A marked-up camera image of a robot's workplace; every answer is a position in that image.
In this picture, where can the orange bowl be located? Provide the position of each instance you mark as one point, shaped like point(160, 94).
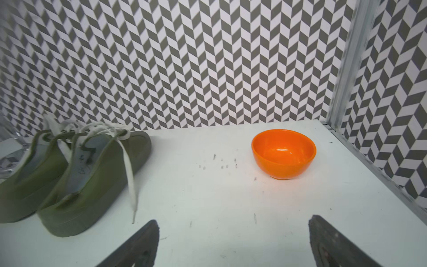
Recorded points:
point(283, 154)

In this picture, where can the grey-blue insole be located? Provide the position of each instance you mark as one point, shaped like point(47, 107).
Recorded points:
point(33, 156)
point(86, 153)

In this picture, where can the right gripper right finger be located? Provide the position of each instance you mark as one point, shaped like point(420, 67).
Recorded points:
point(331, 248)

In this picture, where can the olive green shoe with laces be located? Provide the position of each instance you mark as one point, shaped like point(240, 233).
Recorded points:
point(21, 199)

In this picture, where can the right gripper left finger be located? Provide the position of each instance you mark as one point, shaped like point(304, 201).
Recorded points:
point(138, 251)

